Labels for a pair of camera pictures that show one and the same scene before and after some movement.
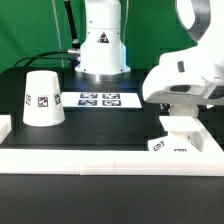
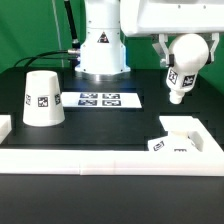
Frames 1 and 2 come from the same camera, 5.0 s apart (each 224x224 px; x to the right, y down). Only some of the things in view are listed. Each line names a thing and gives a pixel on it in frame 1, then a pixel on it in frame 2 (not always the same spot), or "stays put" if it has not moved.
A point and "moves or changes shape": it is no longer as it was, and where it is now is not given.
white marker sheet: x=100 y=100 stays put
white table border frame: x=209 y=161 stays put
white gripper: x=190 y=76 → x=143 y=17
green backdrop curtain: x=149 y=28 stays put
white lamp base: x=185 y=134 stays put
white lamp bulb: x=184 y=109 moves or changes shape
